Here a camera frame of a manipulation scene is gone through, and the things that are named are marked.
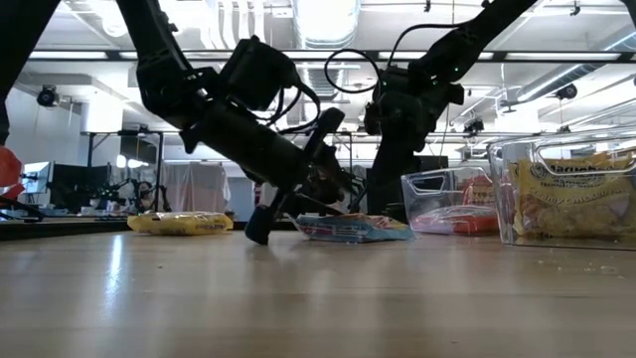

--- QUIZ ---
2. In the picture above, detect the black left camera cable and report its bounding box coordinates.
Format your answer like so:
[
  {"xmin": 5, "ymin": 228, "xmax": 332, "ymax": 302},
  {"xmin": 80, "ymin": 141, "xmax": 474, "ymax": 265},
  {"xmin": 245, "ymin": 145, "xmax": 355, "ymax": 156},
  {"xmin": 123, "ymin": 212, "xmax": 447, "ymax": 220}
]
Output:
[{"xmin": 265, "ymin": 79, "xmax": 323, "ymax": 136}]

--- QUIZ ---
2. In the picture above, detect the black right camera cable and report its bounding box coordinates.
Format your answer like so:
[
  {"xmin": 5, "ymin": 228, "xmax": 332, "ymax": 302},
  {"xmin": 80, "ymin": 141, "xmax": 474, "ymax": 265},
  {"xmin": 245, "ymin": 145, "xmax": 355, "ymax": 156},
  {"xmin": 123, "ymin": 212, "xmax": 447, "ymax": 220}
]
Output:
[{"xmin": 324, "ymin": 48, "xmax": 384, "ymax": 94}]

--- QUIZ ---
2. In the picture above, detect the black camera cable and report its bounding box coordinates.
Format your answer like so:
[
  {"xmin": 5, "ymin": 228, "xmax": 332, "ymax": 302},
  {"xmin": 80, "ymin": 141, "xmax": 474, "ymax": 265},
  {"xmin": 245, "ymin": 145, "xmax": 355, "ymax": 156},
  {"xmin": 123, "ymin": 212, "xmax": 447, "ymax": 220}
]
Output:
[
  {"xmin": 265, "ymin": 79, "xmax": 323, "ymax": 136},
  {"xmin": 324, "ymin": 48, "xmax": 384, "ymax": 94}
]

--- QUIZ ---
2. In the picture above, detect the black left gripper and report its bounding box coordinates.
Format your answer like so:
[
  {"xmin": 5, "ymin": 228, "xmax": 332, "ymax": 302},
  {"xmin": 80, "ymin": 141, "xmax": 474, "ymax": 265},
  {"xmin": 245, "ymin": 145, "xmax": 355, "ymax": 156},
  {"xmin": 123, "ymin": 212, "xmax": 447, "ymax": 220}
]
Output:
[{"xmin": 181, "ymin": 106, "xmax": 359, "ymax": 246}]

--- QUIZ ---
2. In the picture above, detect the clear plastic bin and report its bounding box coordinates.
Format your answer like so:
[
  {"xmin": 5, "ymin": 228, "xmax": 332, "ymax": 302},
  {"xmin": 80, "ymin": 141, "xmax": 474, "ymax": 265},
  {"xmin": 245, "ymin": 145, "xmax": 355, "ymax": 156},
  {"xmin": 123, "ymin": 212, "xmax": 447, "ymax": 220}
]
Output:
[
  {"xmin": 399, "ymin": 165, "xmax": 501, "ymax": 237},
  {"xmin": 486, "ymin": 129, "xmax": 636, "ymax": 252}
]

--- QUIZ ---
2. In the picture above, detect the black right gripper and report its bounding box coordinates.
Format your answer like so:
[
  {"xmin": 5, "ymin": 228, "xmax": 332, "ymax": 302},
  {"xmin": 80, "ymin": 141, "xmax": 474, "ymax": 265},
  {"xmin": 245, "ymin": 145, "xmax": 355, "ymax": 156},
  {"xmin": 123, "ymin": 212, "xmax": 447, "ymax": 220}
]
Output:
[{"xmin": 364, "ymin": 67, "xmax": 466, "ymax": 221}]

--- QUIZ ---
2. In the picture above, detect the pale pink sheet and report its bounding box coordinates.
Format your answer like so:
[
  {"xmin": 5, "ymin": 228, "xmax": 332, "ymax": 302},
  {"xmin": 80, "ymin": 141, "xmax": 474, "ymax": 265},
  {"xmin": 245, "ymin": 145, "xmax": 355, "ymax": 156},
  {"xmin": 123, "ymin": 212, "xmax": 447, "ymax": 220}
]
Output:
[{"xmin": 161, "ymin": 161, "xmax": 233, "ymax": 214}]

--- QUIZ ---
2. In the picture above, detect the blue edged noodle pack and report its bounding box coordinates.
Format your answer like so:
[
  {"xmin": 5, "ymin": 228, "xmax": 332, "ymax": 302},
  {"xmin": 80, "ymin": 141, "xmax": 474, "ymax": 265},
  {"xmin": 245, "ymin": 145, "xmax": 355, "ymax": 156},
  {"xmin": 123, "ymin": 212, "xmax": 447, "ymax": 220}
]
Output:
[{"xmin": 292, "ymin": 212, "xmax": 416, "ymax": 245}]

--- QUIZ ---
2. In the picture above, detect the yellow creamy chicken noodle pack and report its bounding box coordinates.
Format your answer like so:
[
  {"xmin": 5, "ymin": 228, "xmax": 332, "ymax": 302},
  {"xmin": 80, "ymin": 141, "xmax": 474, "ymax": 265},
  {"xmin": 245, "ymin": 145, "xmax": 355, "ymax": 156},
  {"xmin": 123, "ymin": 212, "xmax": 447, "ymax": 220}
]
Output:
[
  {"xmin": 126, "ymin": 211, "xmax": 235, "ymax": 237},
  {"xmin": 510, "ymin": 151, "xmax": 636, "ymax": 241}
]

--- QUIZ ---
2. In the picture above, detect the distant black rig frame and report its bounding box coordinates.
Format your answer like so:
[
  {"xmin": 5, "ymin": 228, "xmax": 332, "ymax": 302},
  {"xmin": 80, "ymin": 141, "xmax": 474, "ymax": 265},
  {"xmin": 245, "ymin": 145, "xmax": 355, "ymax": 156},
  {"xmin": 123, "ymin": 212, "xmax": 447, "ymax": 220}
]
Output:
[{"xmin": 81, "ymin": 129, "xmax": 165, "ymax": 213}]

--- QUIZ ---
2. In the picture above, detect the bright computer monitor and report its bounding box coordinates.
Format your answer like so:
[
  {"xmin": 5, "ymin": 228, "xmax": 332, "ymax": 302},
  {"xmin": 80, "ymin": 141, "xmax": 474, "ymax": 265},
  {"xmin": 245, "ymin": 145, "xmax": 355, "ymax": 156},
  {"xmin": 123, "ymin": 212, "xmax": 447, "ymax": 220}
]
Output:
[{"xmin": 17, "ymin": 160, "xmax": 55, "ymax": 196}]

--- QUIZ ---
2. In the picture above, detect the dark distant table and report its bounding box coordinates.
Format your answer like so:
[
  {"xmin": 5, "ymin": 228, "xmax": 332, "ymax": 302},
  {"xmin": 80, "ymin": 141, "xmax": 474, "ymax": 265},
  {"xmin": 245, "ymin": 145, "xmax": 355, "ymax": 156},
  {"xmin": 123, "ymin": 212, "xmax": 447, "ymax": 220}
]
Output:
[{"xmin": 0, "ymin": 213, "xmax": 131, "ymax": 243}]

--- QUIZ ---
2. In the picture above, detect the black computer monitor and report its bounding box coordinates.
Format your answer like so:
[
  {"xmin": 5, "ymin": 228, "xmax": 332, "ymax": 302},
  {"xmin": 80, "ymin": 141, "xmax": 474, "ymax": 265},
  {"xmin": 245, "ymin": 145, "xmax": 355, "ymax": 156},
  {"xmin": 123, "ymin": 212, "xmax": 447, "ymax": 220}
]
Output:
[
  {"xmin": 52, "ymin": 163, "xmax": 113, "ymax": 209},
  {"xmin": 415, "ymin": 154, "xmax": 449, "ymax": 173}
]

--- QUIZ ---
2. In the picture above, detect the person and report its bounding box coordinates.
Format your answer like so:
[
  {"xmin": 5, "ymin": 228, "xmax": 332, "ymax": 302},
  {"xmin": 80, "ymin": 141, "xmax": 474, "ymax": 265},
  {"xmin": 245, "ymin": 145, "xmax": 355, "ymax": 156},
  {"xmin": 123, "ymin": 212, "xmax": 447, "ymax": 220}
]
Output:
[
  {"xmin": 0, "ymin": 145, "xmax": 26, "ymax": 201},
  {"xmin": 132, "ymin": 180, "xmax": 161, "ymax": 214}
]

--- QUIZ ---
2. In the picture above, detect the black aluminium rig frame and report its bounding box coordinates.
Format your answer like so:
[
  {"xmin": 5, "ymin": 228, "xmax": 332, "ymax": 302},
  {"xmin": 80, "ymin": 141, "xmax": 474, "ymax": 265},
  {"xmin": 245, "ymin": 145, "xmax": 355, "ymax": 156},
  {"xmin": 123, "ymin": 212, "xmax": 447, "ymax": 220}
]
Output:
[{"xmin": 0, "ymin": 47, "xmax": 636, "ymax": 65}]

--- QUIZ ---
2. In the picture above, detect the white ceiling air duct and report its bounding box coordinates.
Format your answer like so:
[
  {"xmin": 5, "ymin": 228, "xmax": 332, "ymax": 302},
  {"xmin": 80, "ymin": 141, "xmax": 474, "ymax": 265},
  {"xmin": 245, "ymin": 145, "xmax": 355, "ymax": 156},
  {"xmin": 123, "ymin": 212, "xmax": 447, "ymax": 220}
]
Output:
[{"xmin": 290, "ymin": 0, "xmax": 362, "ymax": 125}]

